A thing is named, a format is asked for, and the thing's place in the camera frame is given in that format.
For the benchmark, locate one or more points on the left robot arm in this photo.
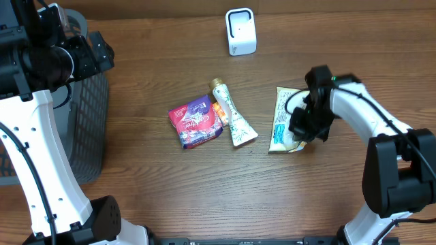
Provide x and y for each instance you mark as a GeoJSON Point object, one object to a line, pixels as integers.
{"type": "Point", "coordinates": [60, 211]}

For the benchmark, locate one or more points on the white bottle gold cap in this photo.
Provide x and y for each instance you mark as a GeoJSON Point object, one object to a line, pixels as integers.
{"type": "Point", "coordinates": [241, 131]}

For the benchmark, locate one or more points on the white barcode scanner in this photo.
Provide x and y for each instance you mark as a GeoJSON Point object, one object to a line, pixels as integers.
{"type": "Point", "coordinates": [240, 26]}

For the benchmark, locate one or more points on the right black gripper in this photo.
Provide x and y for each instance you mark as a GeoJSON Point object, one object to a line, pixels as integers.
{"type": "Point", "coordinates": [302, 133]}

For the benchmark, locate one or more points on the dark grey plastic basket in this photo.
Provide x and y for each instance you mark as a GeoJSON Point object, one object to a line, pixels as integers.
{"type": "Point", "coordinates": [80, 107]}

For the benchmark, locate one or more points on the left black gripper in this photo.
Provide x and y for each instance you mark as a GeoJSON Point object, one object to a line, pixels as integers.
{"type": "Point", "coordinates": [79, 45]}

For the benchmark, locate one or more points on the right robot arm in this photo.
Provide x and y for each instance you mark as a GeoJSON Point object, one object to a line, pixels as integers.
{"type": "Point", "coordinates": [399, 170]}

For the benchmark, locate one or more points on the purple red pad package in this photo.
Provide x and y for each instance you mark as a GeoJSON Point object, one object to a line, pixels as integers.
{"type": "Point", "coordinates": [196, 122]}

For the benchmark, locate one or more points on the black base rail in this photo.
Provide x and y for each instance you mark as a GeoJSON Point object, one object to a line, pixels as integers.
{"type": "Point", "coordinates": [238, 241]}

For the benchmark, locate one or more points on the small orange packet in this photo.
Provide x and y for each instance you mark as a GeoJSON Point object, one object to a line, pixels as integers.
{"type": "Point", "coordinates": [221, 114]}

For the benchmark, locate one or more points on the yellow wipes package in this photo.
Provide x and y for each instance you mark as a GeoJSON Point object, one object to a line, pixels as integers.
{"type": "Point", "coordinates": [282, 139]}

